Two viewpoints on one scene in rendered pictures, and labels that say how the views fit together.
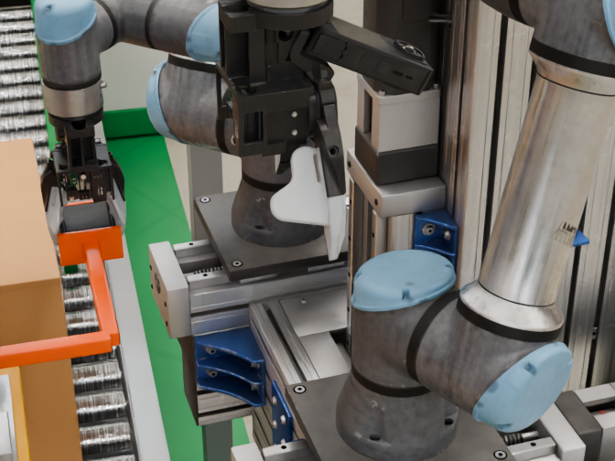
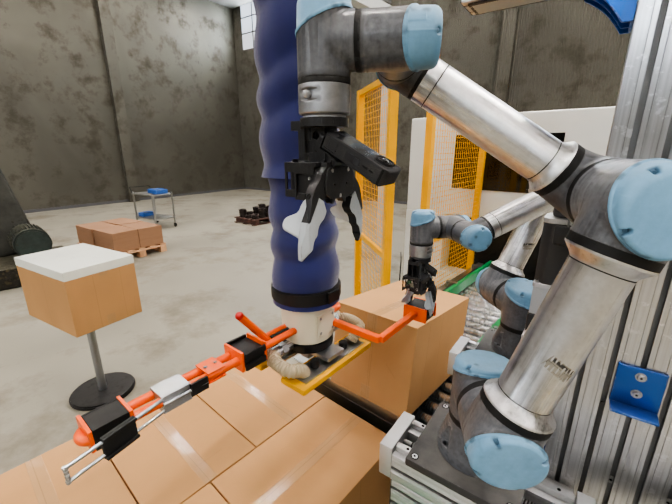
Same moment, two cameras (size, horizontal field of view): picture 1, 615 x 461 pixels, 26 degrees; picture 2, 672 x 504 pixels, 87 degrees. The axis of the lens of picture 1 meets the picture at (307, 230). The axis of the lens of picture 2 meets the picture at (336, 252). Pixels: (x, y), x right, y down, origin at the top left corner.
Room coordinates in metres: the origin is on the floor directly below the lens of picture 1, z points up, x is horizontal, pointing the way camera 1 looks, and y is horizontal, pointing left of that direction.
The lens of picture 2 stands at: (0.65, -0.44, 1.68)
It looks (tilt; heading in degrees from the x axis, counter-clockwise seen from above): 16 degrees down; 54
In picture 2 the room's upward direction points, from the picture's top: straight up
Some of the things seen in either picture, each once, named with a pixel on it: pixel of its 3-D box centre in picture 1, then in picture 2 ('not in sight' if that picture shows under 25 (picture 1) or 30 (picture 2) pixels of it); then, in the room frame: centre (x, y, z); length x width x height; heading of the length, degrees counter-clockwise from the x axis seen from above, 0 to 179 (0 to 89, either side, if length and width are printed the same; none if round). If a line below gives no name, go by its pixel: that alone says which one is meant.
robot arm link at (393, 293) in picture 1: (406, 314); (482, 386); (1.26, -0.12, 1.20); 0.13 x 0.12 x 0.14; 44
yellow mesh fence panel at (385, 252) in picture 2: not in sight; (370, 235); (2.38, 1.48, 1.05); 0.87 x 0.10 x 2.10; 65
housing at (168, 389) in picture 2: not in sight; (171, 393); (0.75, 0.37, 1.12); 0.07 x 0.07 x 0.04; 14
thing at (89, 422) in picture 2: not in sight; (106, 422); (0.62, 0.34, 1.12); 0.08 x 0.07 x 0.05; 14
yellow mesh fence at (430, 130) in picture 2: not in sight; (452, 225); (3.19, 1.36, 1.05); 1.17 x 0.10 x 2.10; 13
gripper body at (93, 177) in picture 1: (80, 152); (418, 274); (1.53, 0.30, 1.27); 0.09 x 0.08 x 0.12; 15
